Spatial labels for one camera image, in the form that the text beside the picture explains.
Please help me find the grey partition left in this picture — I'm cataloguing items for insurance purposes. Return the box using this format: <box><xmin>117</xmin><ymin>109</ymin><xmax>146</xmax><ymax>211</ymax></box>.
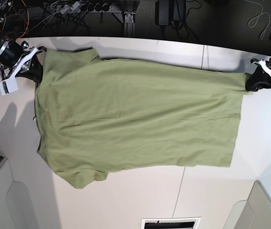
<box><xmin>0</xmin><ymin>158</ymin><xmax>39</xmax><ymax>229</ymax></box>

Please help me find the grey partition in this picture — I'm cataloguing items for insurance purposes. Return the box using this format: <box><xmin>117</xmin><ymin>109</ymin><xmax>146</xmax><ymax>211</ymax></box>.
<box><xmin>0</xmin><ymin>158</ymin><xmax>39</xmax><ymax>229</ymax></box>
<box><xmin>224</xmin><ymin>181</ymin><xmax>271</xmax><ymax>229</ymax></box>

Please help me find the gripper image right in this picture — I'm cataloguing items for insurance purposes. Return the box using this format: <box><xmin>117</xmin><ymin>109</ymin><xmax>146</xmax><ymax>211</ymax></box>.
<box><xmin>245</xmin><ymin>58</ymin><xmax>271</xmax><ymax>92</ymax></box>

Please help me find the white vent slot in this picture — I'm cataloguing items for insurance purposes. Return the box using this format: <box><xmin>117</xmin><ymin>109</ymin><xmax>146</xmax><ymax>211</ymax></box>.
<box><xmin>141</xmin><ymin>217</ymin><xmax>201</xmax><ymax>229</ymax></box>

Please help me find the green t-shirt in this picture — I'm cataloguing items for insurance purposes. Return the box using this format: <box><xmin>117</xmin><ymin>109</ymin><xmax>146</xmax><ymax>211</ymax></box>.
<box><xmin>35</xmin><ymin>49</ymin><xmax>248</xmax><ymax>188</ymax></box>

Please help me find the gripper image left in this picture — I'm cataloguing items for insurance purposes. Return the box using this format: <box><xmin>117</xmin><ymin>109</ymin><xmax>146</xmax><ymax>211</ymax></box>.
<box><xmin>0</xmin><ymin>40</ymin><xmax>46</xmax><ymax>78</ymax></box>

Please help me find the black power strip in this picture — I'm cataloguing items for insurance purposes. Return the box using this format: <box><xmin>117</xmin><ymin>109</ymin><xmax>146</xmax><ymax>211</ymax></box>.
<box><xmin>80</xmin><ymin>0</ymin><xmax>112</xmax><ymax>12</ymax></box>

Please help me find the white cable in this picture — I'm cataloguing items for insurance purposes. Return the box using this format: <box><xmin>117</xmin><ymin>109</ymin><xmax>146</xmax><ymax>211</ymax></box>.
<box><xmin>244</xmin><ymin>0</ymin><xmax>271</xmax><ymax>41</ymax></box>

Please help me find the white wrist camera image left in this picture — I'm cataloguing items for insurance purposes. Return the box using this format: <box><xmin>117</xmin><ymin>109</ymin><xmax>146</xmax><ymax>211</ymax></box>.
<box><xmin>0</xmin><ymin>78</ymin><xmax>19</xmax><ymax>95</ymax></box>

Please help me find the grey partition right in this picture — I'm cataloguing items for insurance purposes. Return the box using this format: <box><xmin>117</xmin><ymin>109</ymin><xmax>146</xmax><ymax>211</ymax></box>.
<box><xmin>224</xmin><ymin>181</ymin><xmax>271</xmax><ymax>229</ymax></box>

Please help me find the aluminium frame post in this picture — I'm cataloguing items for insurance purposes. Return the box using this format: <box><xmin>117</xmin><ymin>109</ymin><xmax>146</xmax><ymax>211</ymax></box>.
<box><xmin>123</xmin><ymin>12</ymin><xmax>135</xmax><ymax>38</ymax></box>

